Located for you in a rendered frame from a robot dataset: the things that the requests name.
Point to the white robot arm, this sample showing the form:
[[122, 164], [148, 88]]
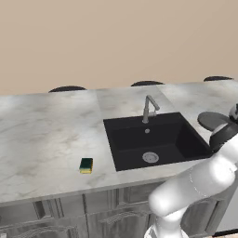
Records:
[[198, 182]]

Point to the black kitchen sink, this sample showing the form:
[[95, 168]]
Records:
[[161, 142]]

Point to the green and yellow sponge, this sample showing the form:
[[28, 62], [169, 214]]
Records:
[[86, 165]]

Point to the grey frying pan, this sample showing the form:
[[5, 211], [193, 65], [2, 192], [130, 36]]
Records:
[[210, 119]]

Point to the grey metal tap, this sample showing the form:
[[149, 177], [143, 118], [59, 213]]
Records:
[[146, 111]]

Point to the black round stool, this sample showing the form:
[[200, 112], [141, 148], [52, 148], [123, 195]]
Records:
[[66, 89], [218, 78], [147, 83]]

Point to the grey cupboard door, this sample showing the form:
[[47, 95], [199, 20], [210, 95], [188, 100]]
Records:
[[204, 217], [43, 217], [124, 201]]

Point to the light grey appliance front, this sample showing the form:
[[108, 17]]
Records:
[[229, 217]]

